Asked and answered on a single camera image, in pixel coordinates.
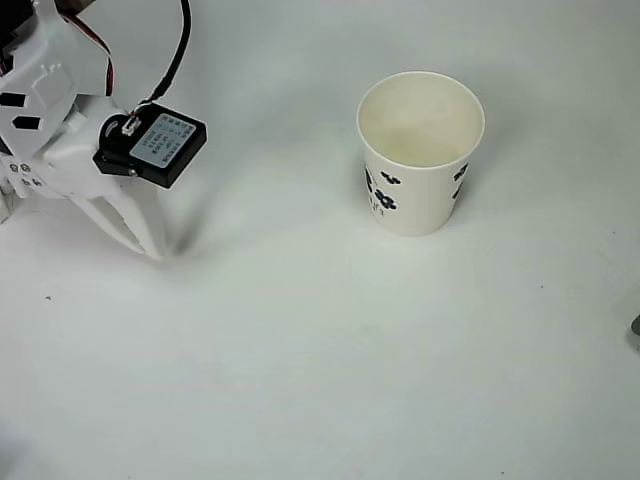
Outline white paper cup blue print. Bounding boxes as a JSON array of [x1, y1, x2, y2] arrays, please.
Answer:
[[356, 70, 487, 238]]

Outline red white wire bundle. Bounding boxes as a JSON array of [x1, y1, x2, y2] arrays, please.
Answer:
[[57, 3, 118, 99]]

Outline black cable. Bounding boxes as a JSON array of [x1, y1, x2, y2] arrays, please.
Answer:
[[137, 0, 194, 109]]

